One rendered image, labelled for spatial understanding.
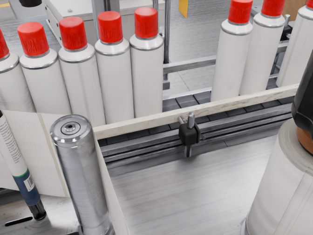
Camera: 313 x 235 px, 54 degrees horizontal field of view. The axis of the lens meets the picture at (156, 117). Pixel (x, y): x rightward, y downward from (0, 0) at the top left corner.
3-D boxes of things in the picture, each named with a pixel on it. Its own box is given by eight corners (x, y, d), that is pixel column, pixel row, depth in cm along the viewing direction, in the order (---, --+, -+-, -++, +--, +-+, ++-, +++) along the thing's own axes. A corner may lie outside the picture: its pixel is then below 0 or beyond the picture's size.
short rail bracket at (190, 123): (181, 171, 54) (186, 121, 46) (175, 159, 57) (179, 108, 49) (198, 167, 55) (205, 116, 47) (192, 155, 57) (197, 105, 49)
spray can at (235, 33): (216, 113, 58) (235, 6, 45) (205, 97, 62) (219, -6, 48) (241, 108, 60) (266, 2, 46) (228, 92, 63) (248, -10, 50)
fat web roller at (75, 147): (81, 250, 39) (45, 149, 26) (77, 218, 42) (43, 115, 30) (117, 239, 40) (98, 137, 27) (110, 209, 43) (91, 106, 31)
